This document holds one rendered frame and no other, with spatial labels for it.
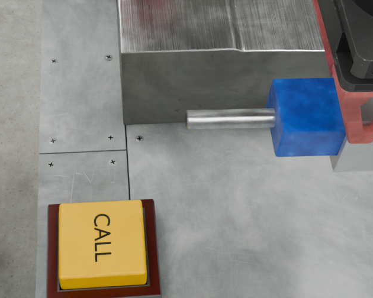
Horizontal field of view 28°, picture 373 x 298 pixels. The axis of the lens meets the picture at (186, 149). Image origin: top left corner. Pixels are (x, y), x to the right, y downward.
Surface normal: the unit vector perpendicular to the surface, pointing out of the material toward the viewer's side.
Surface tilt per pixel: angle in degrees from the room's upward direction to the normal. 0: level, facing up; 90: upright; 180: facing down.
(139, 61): 90
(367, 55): 1
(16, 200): 0
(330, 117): 1
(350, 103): 110
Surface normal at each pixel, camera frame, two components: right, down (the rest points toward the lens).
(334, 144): 0.08, 0.82
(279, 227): 0.05, -0.58
